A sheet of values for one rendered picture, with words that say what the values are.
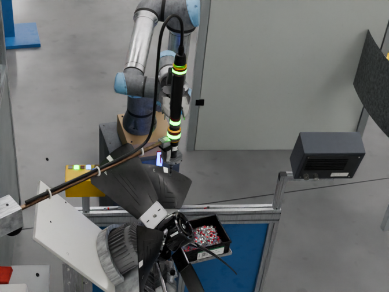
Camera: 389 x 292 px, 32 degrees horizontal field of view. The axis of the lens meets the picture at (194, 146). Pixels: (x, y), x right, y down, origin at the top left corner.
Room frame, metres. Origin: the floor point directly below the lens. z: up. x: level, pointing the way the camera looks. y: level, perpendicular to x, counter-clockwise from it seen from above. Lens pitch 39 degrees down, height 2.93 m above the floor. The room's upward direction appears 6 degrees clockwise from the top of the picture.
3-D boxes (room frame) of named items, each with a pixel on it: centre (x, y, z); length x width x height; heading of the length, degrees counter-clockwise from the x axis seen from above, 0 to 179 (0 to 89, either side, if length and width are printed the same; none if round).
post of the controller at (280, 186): (2.21, -0.39, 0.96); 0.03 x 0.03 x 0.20; 10
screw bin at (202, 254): (1.98, -0.06, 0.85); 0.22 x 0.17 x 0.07; 116
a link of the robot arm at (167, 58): (2.02, 0.12, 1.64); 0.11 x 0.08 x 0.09; 10
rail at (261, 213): (2.13, 0.04, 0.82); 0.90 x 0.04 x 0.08; 100
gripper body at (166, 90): (1.87, 0.09, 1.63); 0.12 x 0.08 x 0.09; 10
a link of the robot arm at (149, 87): (2.02, 0.14, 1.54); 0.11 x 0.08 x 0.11; 88
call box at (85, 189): (2.06, 0.43, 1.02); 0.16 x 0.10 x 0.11; 100
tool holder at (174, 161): (1.75, 0.08, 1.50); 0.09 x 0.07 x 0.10; 135
